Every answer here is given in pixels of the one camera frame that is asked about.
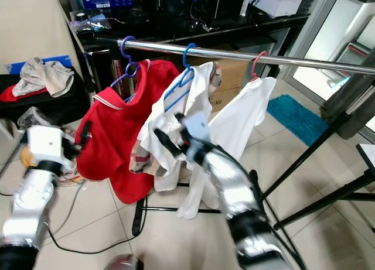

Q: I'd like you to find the purple plastic hanger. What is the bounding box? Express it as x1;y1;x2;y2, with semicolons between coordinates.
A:
110;36;142;102

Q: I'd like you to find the blue plastic hanger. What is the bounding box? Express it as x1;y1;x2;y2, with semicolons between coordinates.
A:
163;43;197;112

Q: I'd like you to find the pink plastic hanger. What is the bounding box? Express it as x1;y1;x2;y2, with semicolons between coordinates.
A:
249;50;270;83

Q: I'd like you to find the white shirt with plaid trim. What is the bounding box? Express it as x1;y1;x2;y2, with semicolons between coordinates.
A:
130;62;220;193

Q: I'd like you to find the clear plastic snack bag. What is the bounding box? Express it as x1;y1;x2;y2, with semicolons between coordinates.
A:
19;106;88;186

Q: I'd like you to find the black suitcase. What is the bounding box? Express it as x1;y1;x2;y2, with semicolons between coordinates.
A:
0;71;77;127

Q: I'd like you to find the brown cardboard box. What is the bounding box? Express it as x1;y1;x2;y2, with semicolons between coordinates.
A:
202;56;250;112

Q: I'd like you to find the grey crumpled cloth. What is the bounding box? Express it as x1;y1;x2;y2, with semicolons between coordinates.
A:
19;57;75;98

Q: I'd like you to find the red folded cloth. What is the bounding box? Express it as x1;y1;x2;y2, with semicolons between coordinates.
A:
0;84;50;102

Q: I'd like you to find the black glass desk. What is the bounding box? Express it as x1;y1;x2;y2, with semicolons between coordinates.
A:
56;0;329;95

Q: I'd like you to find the blue flat folder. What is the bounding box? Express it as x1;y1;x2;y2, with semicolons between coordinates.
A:
6;58;36;74

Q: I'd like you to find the small clear plastic bag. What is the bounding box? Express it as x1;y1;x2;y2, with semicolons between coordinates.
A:
69;12;112;35

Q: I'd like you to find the teal floor rug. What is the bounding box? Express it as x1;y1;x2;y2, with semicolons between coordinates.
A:
267;94;332;146

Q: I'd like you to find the grey robot left foot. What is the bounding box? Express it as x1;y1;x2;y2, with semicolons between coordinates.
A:
104;254;144;270

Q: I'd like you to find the white device box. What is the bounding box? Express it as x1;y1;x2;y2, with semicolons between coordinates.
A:
246;0;308;18

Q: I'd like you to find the aluminium sliding glass door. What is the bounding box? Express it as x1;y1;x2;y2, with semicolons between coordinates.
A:
287;0;375;101

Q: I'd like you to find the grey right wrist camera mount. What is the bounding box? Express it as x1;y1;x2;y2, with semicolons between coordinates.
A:
180;113;210;145

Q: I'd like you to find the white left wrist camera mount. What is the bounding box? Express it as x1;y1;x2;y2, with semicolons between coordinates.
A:
28;125;67;165

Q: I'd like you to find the chrome clothes rail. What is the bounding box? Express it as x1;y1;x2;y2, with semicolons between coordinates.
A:
94;37;375;77

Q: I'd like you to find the black floor cable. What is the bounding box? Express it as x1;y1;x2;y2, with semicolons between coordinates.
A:
47;182;147;254

